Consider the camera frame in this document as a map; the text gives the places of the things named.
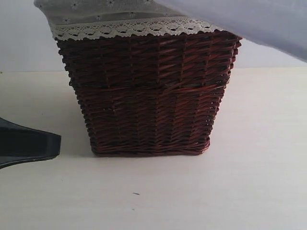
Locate dark red wicker basket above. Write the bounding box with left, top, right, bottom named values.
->
left=57, top=30, right=241, bottom=157

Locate white t-shirt with red lettering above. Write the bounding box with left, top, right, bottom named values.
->
left=158, top=0, right=307, bottom=62

